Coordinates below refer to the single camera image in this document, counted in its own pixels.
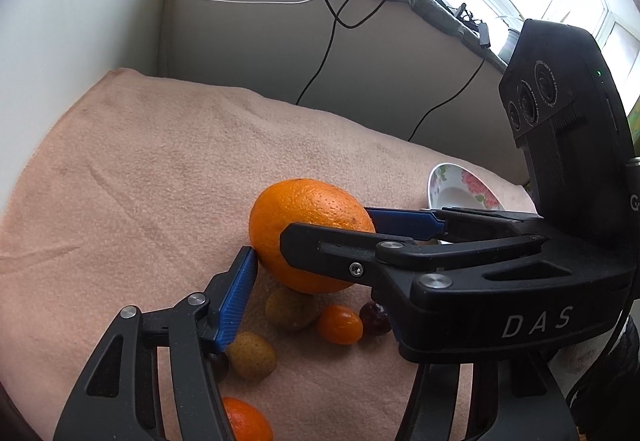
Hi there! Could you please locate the large orange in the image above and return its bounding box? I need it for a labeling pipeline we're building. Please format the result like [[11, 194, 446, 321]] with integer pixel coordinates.
[[248, 178, 377, 295]]

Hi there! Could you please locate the potted plant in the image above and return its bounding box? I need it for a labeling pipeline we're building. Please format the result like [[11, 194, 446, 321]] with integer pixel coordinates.
[[497, 16, 527, 64]]

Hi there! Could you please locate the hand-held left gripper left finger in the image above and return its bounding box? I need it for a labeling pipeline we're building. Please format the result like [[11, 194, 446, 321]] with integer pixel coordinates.
[[53, 246, 258, 441]]

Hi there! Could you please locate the small mandarin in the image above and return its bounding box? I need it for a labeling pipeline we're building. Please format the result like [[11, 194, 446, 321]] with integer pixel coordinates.
[[221, 397, 274, 441]]

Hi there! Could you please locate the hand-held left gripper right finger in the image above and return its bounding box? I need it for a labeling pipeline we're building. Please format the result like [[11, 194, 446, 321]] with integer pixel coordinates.
[[397, 351, 576, 441]]

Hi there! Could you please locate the white floral bowl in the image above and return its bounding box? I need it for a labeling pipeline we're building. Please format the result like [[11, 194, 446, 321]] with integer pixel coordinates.
[[427, 162, 501, 212]]

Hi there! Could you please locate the pink fleece blanket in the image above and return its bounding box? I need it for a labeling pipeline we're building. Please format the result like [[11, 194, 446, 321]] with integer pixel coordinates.
[[0, 67, 541, 441]]

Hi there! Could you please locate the dark red grape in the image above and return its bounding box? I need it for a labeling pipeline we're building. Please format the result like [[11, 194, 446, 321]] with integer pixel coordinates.
[[359, 301, 394, 337]]

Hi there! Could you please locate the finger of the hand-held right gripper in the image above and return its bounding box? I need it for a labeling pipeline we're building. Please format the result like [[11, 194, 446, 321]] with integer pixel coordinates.
[[280, 221, 549, 288], [365, 206, 547, 245]]

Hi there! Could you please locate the brown speckled fruit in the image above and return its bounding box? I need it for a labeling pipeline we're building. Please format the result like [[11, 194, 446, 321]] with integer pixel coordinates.
[[227, 332, 277, 381], [265, 288, 321, 333]]

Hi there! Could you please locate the black adapter cable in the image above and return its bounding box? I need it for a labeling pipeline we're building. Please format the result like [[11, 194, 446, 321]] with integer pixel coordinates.
[[407, 43, 488, 142]]

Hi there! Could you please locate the small orange kumquat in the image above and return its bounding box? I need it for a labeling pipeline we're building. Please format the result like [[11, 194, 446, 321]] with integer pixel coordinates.
[[316, 304, 364, 346]]

